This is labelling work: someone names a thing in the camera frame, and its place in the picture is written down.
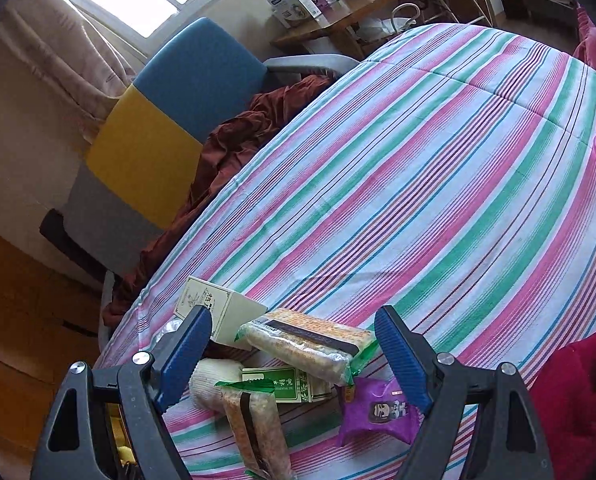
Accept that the cracker pack with barcode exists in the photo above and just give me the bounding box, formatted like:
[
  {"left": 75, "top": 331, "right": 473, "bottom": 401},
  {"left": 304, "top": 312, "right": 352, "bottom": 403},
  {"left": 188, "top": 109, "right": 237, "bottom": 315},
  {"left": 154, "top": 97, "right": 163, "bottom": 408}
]
[{"left": 236, "top": 309, "right": 378, "bottom": 387}]

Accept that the white cream tea box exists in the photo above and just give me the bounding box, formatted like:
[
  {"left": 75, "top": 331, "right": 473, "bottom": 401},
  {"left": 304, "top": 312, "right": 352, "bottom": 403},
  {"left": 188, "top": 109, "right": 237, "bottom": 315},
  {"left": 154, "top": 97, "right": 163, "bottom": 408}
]
[{"left": 174, "top": 276, "right": 267, "bottom": 350}]

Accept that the cream sock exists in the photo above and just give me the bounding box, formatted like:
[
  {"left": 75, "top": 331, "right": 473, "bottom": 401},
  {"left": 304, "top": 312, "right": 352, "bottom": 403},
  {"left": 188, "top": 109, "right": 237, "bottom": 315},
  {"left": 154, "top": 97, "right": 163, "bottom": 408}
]
[{"left": 188, "top": 359, "right": 243, "bottom": 413}]

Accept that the gold tin box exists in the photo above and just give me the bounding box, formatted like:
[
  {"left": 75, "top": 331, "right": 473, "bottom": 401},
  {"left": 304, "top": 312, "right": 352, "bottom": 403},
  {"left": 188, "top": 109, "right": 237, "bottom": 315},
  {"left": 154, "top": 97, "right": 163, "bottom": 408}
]
[{"left": 105, "top": 403, "right": 140, "bottom": 479}]

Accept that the wooden wardrobe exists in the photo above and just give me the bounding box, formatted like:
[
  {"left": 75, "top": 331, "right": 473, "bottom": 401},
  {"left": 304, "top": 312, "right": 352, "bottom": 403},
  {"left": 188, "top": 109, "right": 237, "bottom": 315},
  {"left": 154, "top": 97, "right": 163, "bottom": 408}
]
[{"left": 0, "top": 237, "right": 100, "bottom": 479}]

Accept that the small white wrapped ball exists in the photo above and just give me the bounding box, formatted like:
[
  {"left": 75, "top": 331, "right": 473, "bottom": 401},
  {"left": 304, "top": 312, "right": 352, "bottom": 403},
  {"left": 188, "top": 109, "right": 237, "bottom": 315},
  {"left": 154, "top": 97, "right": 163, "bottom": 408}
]
[{"left": 151, "top": 316, "right": 183, "bottom": 349}]

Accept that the black rolled mat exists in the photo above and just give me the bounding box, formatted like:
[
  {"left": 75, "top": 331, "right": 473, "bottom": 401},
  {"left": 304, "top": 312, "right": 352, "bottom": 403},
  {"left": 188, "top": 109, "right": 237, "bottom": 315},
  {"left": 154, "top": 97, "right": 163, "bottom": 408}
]
[{"left": 39, "top": 208, "right": 107, "bottom": 284}]

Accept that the small green tea box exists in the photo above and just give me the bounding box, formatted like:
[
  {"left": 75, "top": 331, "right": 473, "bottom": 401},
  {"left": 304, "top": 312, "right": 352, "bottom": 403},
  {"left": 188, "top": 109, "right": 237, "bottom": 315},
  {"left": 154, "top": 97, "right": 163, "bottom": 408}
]
[{"left": 241, "top": 366, "right": 335, "bottom": 404}]

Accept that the striped bed cover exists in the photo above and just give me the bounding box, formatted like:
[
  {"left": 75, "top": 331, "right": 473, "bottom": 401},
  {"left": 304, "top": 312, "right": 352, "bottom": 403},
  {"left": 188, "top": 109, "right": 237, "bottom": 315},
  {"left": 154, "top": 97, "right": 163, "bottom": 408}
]
[{"left": 98, "top": 24, "right": 596, "bottom": 380}]

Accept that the grey yellow blue armchair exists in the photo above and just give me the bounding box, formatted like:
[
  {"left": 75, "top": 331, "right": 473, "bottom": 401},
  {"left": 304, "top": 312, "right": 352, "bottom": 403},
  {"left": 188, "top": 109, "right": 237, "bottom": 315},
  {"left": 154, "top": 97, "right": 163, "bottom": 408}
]
[{"left": 62, "top": 18, "right": 357, "bottom": 275}]

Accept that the dark red blanket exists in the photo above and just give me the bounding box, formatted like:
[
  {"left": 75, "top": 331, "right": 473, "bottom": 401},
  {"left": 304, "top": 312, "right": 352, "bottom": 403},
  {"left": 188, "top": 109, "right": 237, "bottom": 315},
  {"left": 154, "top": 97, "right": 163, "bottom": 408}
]
[{"left": 102, "top": 74, "right": 335, "bottom": 330}]

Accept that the left beige curtain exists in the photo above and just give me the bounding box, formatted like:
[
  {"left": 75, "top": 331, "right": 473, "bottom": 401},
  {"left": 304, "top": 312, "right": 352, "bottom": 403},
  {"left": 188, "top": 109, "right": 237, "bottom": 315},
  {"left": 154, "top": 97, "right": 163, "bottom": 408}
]
[{"left": 0, "top": 0, "right": 135, "bottom": 142}]

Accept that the pink pillow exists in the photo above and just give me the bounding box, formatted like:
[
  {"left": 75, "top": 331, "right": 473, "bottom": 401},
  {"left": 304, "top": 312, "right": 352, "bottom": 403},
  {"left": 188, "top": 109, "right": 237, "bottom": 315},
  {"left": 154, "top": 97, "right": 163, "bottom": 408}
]
[{"left": 573, "top": 6, "right": 596, "bottom": 70}]

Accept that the wooden desk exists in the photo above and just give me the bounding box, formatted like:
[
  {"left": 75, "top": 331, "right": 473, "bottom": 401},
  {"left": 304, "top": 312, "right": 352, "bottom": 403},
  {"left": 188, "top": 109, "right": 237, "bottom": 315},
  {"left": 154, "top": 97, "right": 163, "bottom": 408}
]
[{"left": 271, "top": 0, "right": 399, "bottom": 61}]

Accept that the white appliance box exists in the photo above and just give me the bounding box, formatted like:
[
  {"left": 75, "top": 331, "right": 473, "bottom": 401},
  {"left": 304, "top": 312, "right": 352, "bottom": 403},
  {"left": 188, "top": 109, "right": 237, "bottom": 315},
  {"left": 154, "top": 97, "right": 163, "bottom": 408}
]
[{"left": 266, "top": 0, "right": 323, "bottom": 28}]

